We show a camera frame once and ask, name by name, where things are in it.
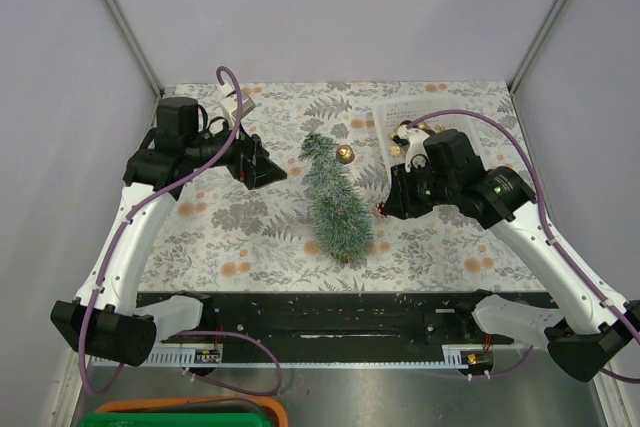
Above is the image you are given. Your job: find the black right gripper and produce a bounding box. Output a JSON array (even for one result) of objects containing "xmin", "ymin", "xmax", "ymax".
[{"xmin": 382, "ymin": 159, "xmax": 458, "ymax": 220}]

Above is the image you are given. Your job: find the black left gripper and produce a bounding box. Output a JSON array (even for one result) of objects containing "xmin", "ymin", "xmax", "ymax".
[{"xmin": 186, "ymin": 112, "xmax": 287, "ymax": 188}]

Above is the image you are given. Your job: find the frosted pine cone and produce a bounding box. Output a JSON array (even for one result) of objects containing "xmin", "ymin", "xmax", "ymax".
[{"xmin": 375, "ymin": 202, "xmax": 386, "ymax": 218}]

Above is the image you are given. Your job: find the small green christmas tree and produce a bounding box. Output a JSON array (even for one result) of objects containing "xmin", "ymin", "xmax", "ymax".
[{"xmin": 299, "ymin": 132, "xmax": 374, "ymax": 264}]

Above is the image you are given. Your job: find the gold glitter bauble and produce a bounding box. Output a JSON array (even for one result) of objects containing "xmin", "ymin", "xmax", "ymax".
[{"xmin": 335, "ymin": 145, "xmax": 355, "ymax": 165}]

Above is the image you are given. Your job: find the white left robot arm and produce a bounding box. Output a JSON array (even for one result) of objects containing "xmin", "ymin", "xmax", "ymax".
[{"xmin": 50, "ymin": 97, "xmax": 287, "ymax": 366}]

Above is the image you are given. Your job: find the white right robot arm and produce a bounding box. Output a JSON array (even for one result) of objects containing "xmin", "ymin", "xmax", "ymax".
[{"xmin": 379, "ymin": 125, "xmax": 639, "ymax": 382}]

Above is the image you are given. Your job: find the floral patterned table mat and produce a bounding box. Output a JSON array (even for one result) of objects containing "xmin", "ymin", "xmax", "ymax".
[{"xmin": 140, "ymin": 81, "xmax": 540, "ymax": 292}]

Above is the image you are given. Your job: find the white plastic basket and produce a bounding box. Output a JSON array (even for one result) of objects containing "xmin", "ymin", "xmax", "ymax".
[{"xmin": 373, "ymin": 94, "xmax": 481, "ymax": 168}]

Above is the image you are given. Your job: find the orange plastic bin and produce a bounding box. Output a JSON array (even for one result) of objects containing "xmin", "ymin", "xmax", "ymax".
[{"xmin": 94, "ymin": 396, "xmax": 290, "ymax": 427}]

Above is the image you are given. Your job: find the green plastic bin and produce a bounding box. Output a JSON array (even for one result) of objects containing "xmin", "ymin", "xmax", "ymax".
[{"xmin": 79, "ymin": 413, "xmax": 272, "ymax": 427}]

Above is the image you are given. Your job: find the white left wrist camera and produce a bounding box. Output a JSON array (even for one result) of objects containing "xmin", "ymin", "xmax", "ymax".
[{"xmin": 220, "ymin": 83, "xmax": 256, "ymax": 124}]

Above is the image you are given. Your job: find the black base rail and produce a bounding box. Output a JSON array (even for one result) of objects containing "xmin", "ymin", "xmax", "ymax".
[{"xmin": 139, "ymin": 289, "xmax": 516, "ymax": 363}]

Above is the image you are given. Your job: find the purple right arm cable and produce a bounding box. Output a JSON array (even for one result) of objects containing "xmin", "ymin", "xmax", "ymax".
[{"xmin": 404, "ymin": 109, "xmax": 640, "ymax": 383}]

